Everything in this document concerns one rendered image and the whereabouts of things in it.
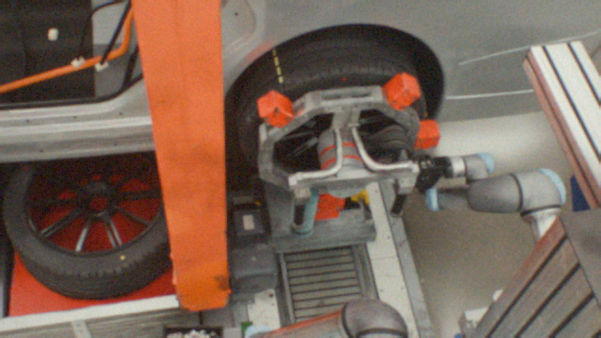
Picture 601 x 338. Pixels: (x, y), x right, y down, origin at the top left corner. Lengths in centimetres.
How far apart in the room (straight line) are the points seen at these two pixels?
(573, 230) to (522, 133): 278
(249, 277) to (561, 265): 180
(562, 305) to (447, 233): 231
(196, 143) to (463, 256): 192
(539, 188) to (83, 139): 146
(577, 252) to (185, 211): 117
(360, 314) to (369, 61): 100
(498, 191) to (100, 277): 140
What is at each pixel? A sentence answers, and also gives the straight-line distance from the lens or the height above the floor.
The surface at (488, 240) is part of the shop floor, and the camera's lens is 351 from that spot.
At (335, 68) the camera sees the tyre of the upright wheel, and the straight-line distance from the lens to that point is 236.
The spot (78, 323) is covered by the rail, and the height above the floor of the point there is 38.
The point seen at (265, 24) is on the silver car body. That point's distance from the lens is 224.
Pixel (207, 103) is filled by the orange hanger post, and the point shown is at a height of 165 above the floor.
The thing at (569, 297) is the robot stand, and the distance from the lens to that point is 117.
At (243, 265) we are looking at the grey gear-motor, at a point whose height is 41.
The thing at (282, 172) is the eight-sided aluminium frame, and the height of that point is 69.
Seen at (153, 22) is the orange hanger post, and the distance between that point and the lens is 145.
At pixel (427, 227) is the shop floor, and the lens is 347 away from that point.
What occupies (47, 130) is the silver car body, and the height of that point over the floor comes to 91.
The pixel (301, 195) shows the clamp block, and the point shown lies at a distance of 234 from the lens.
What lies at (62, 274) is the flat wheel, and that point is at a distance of 278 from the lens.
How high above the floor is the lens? 294
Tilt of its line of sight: 56 degrees down
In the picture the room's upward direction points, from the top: 8 degrees clockwise
